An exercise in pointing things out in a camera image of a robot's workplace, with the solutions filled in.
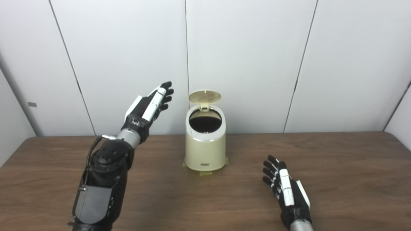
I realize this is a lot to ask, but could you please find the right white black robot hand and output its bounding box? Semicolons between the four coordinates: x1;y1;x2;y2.
262;155;311;229

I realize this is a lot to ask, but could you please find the cream-colored bin body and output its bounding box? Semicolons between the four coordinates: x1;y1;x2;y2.
185;106;226;171

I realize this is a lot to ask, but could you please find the round cream bin lid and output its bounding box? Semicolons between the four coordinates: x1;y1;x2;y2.
188;90;222;112

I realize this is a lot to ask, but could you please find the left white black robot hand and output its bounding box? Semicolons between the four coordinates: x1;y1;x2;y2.
120;81;174;133

